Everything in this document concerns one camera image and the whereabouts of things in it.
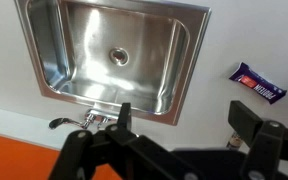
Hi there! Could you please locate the white counter backsplash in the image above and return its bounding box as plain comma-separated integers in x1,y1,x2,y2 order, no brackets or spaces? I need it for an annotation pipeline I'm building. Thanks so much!
0,105,252,154

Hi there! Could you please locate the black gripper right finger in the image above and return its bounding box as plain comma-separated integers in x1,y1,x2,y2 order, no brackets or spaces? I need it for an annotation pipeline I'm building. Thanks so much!
228,100,288,180

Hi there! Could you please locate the stainless steel sink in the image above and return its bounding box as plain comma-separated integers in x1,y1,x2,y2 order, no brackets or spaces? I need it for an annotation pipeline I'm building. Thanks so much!
14,0,213,127

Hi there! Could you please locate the chrome two-handle faucet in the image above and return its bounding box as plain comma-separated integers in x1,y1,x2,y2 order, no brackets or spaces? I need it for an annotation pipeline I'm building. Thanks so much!
48,108,120,131

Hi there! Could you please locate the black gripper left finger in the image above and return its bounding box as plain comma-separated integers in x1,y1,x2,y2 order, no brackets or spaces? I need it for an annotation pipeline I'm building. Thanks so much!
48,102,200,180

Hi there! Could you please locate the purple chocolate bar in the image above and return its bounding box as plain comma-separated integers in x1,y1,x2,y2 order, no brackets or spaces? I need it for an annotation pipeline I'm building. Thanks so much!
228,61,288,105

